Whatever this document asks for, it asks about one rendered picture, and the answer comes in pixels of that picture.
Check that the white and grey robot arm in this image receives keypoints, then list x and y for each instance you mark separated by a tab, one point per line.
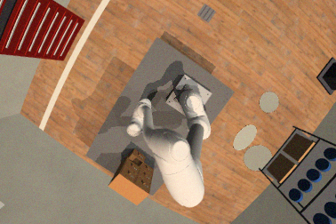
174	154

